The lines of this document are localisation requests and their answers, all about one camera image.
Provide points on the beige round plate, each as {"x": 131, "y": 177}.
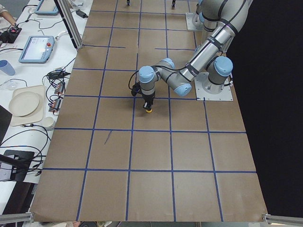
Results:
{"x": 24, "y": 103}

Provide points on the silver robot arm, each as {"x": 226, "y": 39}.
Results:
{"x": 199, "y": 18}
{"x": 221, "y": 20}

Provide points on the black device box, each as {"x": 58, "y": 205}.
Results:
{"x": 14, "y": 165}

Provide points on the beige tray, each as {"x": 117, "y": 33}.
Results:
{"x": 36, "y": 115}

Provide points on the aluminium frame post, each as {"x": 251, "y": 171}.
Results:
{"x": 69, "y": 22}

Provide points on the far teach pendant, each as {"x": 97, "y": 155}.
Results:
{"x": 46, "y": 7}

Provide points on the black power adapter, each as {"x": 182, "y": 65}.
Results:
{"x": 81, "y": 14}

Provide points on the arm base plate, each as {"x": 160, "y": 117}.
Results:
{"x": 191, "y": 25}
{"x": 207, "y": 91}

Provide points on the blue plastic cup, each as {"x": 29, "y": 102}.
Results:
{"x": 6, "y": 67}

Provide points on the near teach pendant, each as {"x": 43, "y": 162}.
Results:
{"x": 37, "y": 49}

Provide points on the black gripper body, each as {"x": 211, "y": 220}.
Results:
{"x": 147, "y": 98}

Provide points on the teach pendant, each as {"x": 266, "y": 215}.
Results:
{"x": 46, "y": 7}
{"x": 37, "y": 49}

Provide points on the white paper cup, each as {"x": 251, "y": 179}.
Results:
{"x": 48, "y": 122}

